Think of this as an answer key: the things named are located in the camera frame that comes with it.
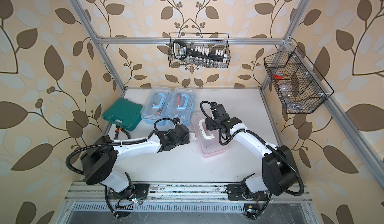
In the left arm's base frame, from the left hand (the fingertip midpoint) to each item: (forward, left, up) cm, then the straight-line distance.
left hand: (186, 135), depth 87 cm
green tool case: (+17, +42, -3) cm, 46 cm away
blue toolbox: (+20, +20, +4) cm, 29 cm away
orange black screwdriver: (+15, +18, +1) cm, 24 cm away
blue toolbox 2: (+20, +5, +4) cm, 21 cm away
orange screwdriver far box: (+27, +7, 0) cm, 28 cm away
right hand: (+7, -15, +4) cm, 17 cm away
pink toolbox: (-5, -13, +4) cm, 14 cm away
